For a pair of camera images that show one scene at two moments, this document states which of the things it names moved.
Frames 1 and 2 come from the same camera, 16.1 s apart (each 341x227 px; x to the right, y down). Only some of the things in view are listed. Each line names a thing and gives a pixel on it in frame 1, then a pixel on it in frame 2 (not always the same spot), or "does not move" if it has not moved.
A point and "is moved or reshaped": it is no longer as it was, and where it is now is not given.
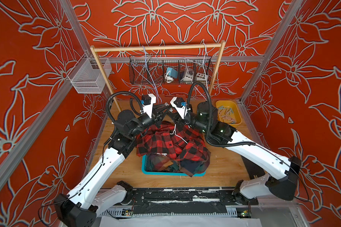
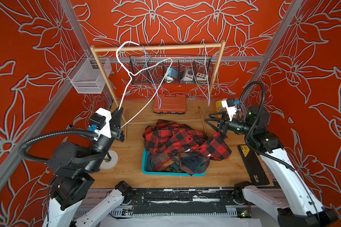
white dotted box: [201, 77] does not move
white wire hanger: [174, 131] -> [132, 75]
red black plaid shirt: [184, 143] is moved or reshaped
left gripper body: [144, 121] -> [99, 149]
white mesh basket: [89, 74] does not move
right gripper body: [192, 120] -> [238, 127]
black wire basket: [150, 69] does not move
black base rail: [186, 200] does not move
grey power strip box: [188, 75] does not move
